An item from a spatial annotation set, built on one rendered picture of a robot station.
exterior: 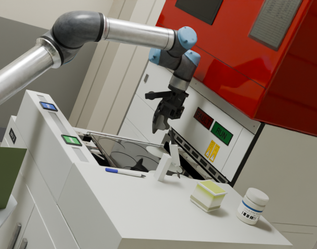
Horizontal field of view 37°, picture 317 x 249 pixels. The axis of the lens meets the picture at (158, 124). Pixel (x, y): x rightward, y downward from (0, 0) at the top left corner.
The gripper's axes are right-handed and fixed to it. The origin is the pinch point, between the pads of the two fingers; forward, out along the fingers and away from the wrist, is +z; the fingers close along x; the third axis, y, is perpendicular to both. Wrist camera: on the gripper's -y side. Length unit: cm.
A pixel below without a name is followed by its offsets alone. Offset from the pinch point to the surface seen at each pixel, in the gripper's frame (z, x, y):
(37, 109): 1.9, -41.9, -25.1
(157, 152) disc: 7.3, -0.4, 5.7
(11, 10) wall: 2, 64, -155
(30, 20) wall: 4, 78, -150
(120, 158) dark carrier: 7.4, -25.0, 4.1
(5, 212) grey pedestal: 15, -78, 5
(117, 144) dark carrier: 7.4, -15.4, -4.5
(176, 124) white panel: -2.8, 14.1, 2.8
